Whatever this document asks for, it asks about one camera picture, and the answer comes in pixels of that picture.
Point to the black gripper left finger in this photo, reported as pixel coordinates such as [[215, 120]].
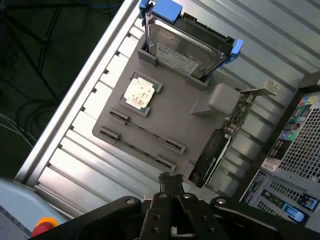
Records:
[[155, 220]]

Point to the blue case latch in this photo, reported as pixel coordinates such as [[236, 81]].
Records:
[[293, 213]]

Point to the black graphics card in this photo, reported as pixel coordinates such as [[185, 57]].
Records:
[[212, 160]]

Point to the silver CPU chip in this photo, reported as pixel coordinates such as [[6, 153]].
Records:
[[138, 93]]

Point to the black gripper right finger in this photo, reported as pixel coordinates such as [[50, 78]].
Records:
[[195, 220]]

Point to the grey teach pendant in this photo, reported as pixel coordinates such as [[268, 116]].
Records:
[[15, 200]]

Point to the red emergency stop button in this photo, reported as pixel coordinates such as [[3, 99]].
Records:
[[45, 225]]

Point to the hard disk in blue caddy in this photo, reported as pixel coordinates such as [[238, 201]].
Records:
[[180, 42]]

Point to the black open PC case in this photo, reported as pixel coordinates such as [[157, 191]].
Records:
[[300, 150]]

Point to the grey plastic parts rack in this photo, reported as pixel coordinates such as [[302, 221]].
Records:
[[175, 112]]

